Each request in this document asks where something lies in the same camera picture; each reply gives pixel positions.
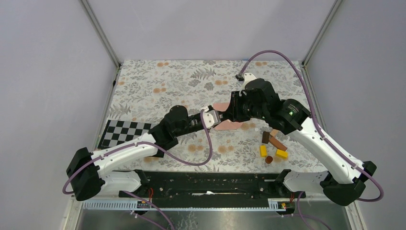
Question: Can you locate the reddish brown wooden block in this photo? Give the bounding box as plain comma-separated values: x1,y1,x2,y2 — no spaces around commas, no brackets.
269,136,287,151

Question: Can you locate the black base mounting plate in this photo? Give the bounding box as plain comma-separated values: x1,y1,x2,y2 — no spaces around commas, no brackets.
119,170,306,209

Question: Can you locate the dark brown wooden block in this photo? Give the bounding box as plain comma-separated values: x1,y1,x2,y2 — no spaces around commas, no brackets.
261,131,271,144

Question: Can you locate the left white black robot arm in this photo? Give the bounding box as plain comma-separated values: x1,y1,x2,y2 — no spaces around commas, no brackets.
62,105,228,201

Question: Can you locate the small brown wooden cylinder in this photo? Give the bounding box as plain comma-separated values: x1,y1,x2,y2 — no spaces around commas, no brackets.
265,156,273,164

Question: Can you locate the yellow block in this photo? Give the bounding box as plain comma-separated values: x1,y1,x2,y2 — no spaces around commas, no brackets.
259,145,268,158
275,149,288,159

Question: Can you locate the floral patterned table mat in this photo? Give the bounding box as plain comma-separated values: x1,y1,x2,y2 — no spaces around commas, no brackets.
107,60,325,173

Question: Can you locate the right aluminium frame post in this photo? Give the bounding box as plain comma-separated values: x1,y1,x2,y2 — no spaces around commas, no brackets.
302,0,344,68

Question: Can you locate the aluminium frame post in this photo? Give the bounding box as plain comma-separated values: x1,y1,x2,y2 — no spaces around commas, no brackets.
79,0,122,69
302,0,344,68

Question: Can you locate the yellow block near front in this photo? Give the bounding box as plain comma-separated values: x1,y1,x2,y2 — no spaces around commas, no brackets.
259,145,268,158

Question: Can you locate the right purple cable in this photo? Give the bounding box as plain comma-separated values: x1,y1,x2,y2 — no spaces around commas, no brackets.
236,50,384,230

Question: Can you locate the white slotted cable duct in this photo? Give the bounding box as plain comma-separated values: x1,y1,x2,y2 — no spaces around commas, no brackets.
82,199,287,212

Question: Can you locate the black grey checkerboard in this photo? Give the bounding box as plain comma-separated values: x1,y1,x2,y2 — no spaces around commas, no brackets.
97,120,157,150

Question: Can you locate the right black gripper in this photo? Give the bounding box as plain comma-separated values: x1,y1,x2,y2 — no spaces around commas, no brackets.
224,90,267,122

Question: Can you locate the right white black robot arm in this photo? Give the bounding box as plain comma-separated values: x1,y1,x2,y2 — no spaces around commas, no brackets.
221,73,377,206

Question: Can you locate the yellow block right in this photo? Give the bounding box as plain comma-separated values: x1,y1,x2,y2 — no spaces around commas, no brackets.
275,149,288,159

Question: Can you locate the light wooden block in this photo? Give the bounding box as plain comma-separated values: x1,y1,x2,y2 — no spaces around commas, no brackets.
270,129,279,137

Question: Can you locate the left aluminium frame post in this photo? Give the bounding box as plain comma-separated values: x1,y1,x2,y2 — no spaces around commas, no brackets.
79,0,122,69

